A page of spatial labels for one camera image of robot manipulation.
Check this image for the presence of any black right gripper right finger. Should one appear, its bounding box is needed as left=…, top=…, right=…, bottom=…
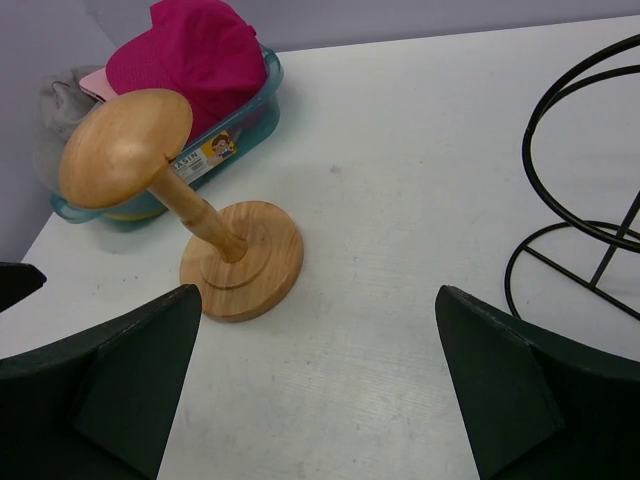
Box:
left=435, top=286, right=639, bottom=479

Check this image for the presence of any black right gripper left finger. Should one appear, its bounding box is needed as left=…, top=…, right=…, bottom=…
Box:
left=1, top=285, right=202, bottom=479

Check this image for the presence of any light pink baseball cap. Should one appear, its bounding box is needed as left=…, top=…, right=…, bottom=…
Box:
left=79, top=68, right=118, bottom=102

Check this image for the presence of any magenta baseball cap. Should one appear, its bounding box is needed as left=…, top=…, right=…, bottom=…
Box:
left=106, top=0, right=267, bottom=139

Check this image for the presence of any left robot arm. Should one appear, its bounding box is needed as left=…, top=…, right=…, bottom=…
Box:
left=0, top=262, right=47, bottom=312

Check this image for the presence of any wooden mushroom hat stand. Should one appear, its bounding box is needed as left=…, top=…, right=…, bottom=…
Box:
left=59, top=89, right=304, bottom=322

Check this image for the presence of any teal plastic basin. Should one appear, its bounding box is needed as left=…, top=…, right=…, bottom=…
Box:
left=50, top=46, right=284, bottom=224

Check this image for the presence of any grey bucket hat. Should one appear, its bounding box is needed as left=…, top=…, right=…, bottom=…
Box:
left=32, top=65, right=100, bottom=195

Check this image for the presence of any black wire hat stand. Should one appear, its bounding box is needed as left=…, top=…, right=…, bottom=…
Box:
left=503, top=35, right=639, bottom=327

